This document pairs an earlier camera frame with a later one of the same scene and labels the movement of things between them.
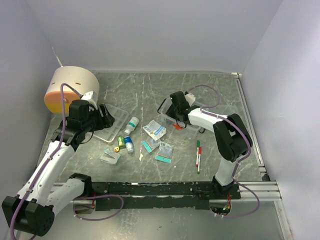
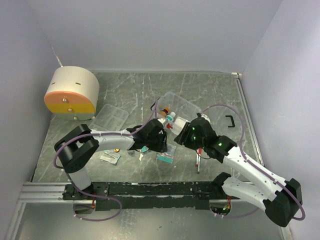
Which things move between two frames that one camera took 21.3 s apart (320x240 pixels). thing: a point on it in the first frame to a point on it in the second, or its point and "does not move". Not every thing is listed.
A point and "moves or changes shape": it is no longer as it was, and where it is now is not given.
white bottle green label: [132, 124] to [171, 116]
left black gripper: [107, 119] to [162, 146]
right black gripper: [170, 112] to [183, 138]
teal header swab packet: [165, 152] does not move
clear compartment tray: [109, 134] does not move
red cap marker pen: [200, 151] does not move
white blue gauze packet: [154, 129] moves or changes shape
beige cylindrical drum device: [82, 80] does not move
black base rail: [177, 195] does not move
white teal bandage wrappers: [110, 156] does not move
